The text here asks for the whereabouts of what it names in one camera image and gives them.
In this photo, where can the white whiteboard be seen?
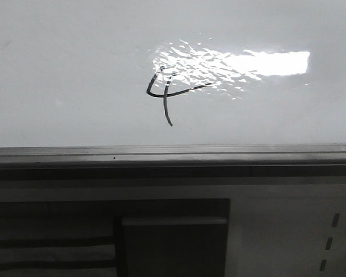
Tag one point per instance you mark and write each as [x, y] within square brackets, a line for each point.
[148, 89]

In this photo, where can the dark cabinet box under desk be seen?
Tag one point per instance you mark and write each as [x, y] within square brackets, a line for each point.
[114, 238]

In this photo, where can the grey perforated metal desk frame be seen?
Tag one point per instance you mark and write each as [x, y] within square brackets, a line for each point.
[288, 226]

